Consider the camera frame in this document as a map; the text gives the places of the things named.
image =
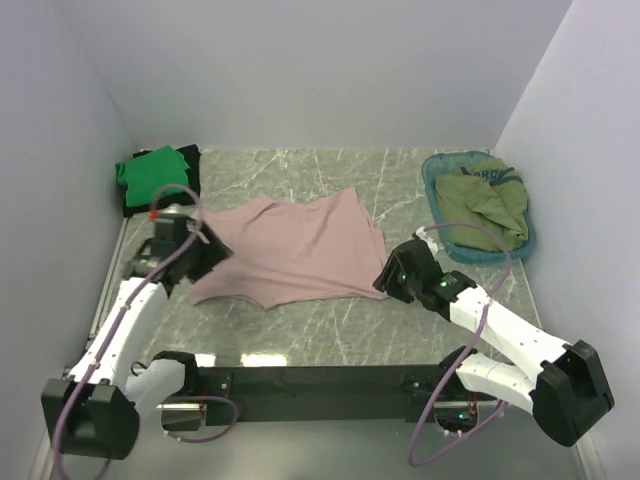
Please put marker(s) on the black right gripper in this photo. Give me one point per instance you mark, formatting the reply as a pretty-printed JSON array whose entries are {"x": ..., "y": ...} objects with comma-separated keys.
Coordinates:
[{"x": 386, "y": 280}]

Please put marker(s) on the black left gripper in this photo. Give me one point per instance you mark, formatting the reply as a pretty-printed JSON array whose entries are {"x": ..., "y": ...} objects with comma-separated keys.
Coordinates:
[{"x": 215, "y": 252}]

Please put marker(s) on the pink tank top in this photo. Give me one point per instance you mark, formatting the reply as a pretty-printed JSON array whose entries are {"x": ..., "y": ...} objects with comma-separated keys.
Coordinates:
[{"x": 285, "y": 252}]

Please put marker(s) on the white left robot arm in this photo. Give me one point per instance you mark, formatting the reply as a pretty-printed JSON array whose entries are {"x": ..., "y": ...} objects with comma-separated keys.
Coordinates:
[{"x": 97, "y": 408}]

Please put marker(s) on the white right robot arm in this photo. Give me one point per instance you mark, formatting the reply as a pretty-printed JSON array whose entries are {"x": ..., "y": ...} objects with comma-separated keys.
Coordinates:
[{"x": 562, "y": 385}]

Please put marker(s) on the green folded tank top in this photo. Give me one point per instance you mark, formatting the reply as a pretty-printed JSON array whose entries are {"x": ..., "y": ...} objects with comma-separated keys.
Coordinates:
[{"x": 144, "y": 175}]

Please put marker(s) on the olive green tank top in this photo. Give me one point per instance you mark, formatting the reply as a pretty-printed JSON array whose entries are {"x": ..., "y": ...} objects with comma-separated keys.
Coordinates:
[{"x": 490, "y": 194}]

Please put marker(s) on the black folded tank top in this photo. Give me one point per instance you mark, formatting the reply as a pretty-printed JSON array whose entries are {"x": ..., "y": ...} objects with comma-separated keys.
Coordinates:
[{"x": 192, "y": 155}]

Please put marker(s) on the teal plastic basket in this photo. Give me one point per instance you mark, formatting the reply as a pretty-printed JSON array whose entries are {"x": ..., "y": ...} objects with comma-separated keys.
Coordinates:
[{"x": 452, "y": 162}]

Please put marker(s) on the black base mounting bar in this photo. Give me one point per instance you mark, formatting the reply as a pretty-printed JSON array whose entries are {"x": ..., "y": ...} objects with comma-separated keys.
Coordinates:
[{"x": 311, "y": 393}]

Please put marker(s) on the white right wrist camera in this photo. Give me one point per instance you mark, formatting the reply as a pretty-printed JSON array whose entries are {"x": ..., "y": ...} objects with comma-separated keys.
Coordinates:
[{"x": 423, "y": 235}]

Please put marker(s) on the aluminium rail frame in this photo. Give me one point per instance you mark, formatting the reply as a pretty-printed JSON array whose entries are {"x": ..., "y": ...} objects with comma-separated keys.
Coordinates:
[{"x": 455, "y": 412}]

